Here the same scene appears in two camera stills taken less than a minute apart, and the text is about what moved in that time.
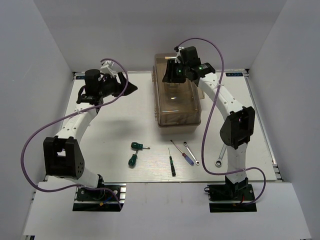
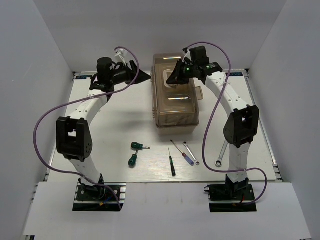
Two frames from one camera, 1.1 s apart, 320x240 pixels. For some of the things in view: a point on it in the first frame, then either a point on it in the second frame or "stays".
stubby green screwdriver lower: x=132 y=160 stays
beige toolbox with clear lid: x=177 y=105 stays
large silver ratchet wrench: x=218 y=162 stays
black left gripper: x=119 y=88 to x=129 y=71
